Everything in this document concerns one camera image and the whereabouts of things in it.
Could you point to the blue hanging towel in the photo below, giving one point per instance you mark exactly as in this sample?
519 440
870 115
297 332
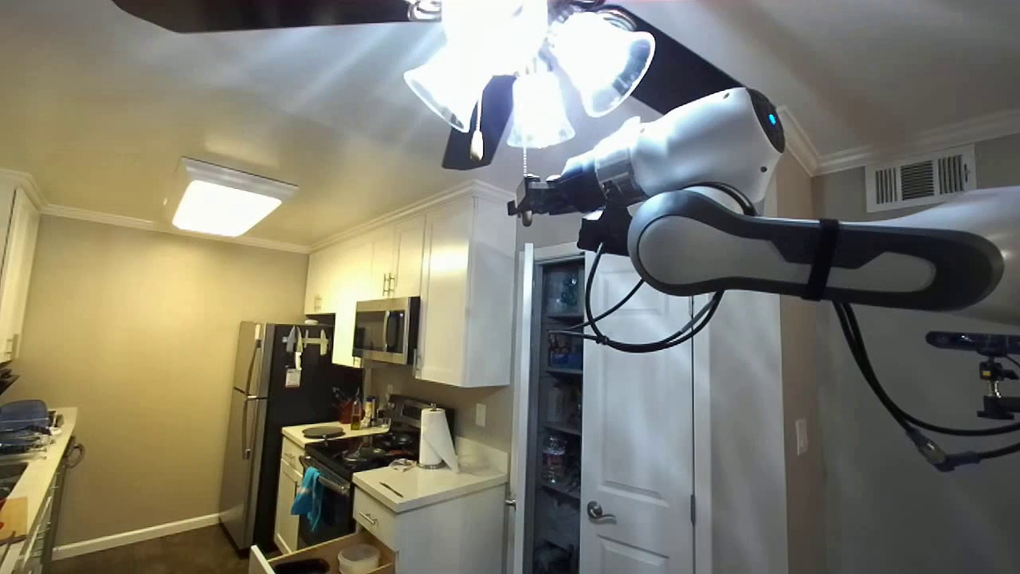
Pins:
308 498

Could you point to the white panel door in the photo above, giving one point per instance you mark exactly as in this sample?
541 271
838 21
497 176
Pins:
638 448

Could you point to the white wall air vent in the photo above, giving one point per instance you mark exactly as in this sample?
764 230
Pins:
919 180

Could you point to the white upper kitchen cabinets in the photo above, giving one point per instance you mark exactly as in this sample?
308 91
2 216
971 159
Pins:
464 297

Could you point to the white kitchen stove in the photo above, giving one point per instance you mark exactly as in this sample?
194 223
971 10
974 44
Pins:
287 479

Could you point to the white round bowl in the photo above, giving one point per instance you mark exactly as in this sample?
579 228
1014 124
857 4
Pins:
359 561

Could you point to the rectangular ceiling light panel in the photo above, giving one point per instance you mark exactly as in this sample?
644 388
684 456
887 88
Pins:
225 202

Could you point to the dark ceiling fan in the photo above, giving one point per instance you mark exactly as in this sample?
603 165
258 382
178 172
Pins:
265 10

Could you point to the white tall wall cabinet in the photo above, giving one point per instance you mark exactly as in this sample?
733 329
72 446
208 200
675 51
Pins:
13 276

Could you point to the glass fan light fixture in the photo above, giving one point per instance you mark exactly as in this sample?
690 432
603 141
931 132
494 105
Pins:
537 66

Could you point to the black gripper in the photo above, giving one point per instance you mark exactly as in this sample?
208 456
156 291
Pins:
579 193

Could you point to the black camera on stand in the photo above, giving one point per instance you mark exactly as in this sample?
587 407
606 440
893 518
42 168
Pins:
989 369

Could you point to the pantry shelves with goods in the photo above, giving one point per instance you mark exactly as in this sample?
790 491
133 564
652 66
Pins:
559 426

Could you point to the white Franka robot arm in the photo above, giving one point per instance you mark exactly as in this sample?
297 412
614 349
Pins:
745 257

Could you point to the light kitchen counter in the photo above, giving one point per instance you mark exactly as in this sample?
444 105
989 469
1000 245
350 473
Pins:
36 479

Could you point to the stainless over-range microwave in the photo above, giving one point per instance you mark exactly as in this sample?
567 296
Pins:
385 329

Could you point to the white paper towel roll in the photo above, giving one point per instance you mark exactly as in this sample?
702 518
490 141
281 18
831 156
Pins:
434 438

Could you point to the blue folded cloth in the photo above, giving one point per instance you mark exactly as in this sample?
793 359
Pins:
24 423

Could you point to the black kitchen stove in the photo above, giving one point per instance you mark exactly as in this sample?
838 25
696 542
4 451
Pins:
353 456

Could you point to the white light switch plate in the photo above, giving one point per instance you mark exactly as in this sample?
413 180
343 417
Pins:
803 435

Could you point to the white base cabinet with counter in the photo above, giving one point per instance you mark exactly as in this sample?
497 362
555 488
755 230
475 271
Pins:
449 522

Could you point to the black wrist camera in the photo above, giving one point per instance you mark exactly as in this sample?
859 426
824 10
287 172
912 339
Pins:
606 228

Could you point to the silver door knob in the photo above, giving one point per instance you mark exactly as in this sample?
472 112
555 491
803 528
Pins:
598 516

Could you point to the stainless steel refrigerator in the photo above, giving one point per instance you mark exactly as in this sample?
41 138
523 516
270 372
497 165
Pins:
250 435

